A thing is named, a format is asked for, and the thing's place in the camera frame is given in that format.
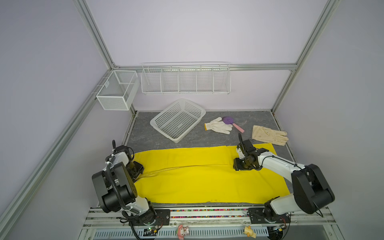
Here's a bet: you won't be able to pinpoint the yellow trousers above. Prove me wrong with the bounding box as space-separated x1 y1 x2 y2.
135 146 290 204

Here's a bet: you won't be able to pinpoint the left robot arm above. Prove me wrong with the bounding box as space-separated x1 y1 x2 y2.
92 141 157 225

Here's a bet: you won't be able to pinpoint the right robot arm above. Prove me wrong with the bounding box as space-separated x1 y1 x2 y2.
233 134 335 224

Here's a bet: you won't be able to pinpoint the beige leather glove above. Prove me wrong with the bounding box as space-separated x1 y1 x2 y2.
252 125 289 146

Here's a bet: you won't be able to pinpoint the purple and pink brush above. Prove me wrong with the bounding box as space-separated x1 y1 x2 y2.
222 117 245 134

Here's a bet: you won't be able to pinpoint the white knit glove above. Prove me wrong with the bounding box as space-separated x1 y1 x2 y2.
204 117 233 135

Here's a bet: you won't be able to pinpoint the white plastic laundry basket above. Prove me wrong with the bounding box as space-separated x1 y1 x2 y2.
150 99 206 144

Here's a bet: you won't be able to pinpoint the yellow duck toy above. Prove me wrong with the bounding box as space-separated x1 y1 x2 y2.
244 226 257 239

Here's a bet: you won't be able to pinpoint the pink plush toy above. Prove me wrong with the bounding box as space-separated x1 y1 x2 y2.
177 225 190 240

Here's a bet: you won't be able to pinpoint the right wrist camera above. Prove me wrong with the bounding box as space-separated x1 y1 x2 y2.
236 145 245 160

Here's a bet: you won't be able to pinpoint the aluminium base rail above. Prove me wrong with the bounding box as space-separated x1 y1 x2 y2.
80 204 337 230

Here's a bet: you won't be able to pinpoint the white mesh wall box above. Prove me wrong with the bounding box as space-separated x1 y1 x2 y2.
96 70 140 111

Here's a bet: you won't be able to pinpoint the white wire wall shelf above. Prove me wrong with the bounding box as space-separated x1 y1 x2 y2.
141 62 232 95

